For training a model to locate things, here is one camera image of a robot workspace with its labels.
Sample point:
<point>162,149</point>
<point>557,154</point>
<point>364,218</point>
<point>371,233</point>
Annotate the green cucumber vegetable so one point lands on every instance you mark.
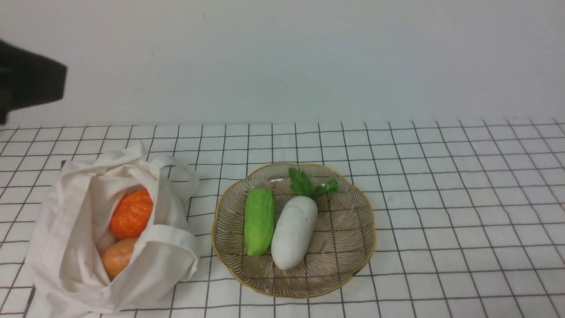
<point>259,221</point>

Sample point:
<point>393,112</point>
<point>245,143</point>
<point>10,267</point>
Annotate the white cloth tote bag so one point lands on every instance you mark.
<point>73,228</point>

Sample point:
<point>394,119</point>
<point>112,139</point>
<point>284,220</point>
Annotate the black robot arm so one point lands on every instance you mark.
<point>28,79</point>

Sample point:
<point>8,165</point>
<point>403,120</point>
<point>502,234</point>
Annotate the white radish with green leaves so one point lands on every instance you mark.
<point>294,228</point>

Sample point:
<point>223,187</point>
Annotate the glass plate with gold rim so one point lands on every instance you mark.
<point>342,243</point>

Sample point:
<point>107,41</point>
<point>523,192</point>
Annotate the orange pumpkin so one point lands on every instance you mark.
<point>132,215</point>

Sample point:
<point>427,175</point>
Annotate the tan onion vegetable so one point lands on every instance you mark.
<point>116,258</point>

